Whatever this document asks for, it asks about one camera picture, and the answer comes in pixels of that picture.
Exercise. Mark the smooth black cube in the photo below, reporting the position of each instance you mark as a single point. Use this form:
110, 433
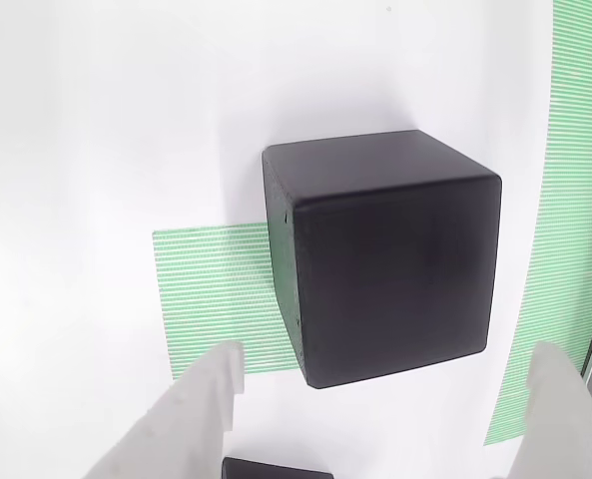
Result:
390, 274

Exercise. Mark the plain green striped strip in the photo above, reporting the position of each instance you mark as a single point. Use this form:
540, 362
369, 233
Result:
565, 149

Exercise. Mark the black cube with seam line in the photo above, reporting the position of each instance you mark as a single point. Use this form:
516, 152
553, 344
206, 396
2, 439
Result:
275, 471

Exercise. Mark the green striped square marker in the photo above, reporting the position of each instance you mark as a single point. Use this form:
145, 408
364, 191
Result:
215, 289

